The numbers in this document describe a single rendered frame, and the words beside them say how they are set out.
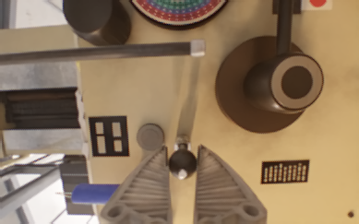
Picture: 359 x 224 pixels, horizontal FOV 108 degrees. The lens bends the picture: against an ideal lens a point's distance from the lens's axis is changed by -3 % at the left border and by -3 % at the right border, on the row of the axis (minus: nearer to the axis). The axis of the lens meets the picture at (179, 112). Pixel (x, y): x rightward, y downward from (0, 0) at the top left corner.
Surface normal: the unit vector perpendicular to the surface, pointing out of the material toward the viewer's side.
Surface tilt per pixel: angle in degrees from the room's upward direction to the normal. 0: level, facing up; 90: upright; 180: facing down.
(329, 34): 90
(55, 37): 90
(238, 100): 90
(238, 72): 90
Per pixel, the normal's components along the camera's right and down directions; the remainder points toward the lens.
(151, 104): -0.03, 0.11
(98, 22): 0.15, 0.35
